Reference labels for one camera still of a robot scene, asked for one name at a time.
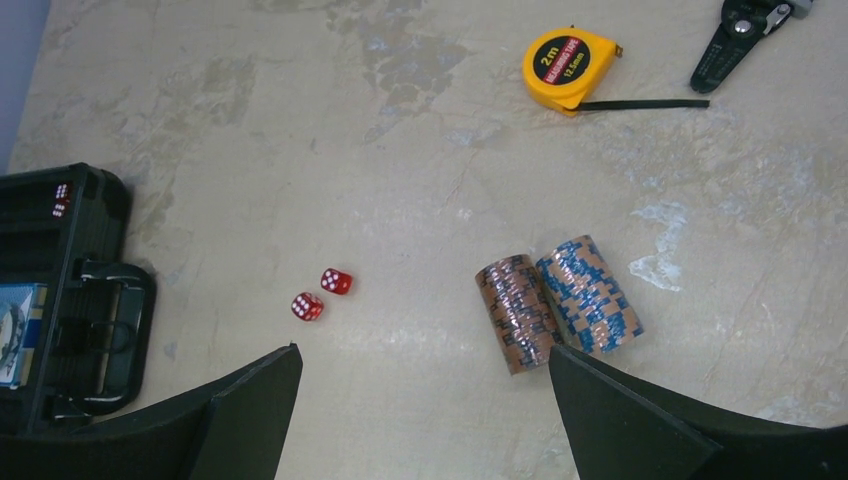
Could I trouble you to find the red die in case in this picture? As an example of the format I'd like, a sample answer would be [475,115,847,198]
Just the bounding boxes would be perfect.
[51,199,71,219]
[55,182,73,202]

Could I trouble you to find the brown blue poker chip stack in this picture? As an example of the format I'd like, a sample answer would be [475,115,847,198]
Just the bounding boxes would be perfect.
[535,235,645,355]

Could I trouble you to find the lower red die in case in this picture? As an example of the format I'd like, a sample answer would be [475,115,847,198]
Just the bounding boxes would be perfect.
[51,199,71,219]

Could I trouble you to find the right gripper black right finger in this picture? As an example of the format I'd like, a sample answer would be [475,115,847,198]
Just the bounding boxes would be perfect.
[549,346,847,479]

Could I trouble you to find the brown black poker chip stack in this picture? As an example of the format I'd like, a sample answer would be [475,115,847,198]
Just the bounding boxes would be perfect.
[475,254,564,375]

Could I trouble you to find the black poker set case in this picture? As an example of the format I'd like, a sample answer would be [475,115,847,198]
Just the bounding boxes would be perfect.
[1,163,156,436]

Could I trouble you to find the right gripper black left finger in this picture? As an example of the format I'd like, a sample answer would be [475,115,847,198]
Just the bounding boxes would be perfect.
[1,344,303,479]

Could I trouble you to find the blue playing card deck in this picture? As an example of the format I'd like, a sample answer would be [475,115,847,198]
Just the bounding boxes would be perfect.
[1,283,48,390]

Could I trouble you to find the black handled pliers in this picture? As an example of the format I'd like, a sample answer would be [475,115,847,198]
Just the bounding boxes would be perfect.
[690,0,813,94]

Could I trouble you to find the upper red die in case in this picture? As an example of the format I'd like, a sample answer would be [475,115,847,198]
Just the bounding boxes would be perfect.
[55,182,73,202]

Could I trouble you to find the red die left on table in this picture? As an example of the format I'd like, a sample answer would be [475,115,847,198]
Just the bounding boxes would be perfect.
[291,292,324,322]

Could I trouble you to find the yellow tape measure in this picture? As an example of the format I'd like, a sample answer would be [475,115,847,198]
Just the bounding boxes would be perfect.
[521,26,710,117]

